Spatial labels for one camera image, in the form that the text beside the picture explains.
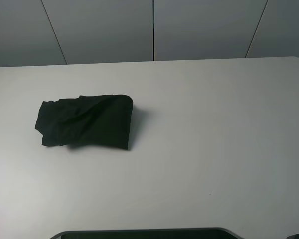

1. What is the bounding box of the black printed t-shirt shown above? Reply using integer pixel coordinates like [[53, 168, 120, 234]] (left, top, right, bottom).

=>
[[35, 95, 133, 150]]

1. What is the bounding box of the black robot base front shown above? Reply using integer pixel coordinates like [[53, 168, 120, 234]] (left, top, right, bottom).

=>
[[52, 228, 240, 239]]

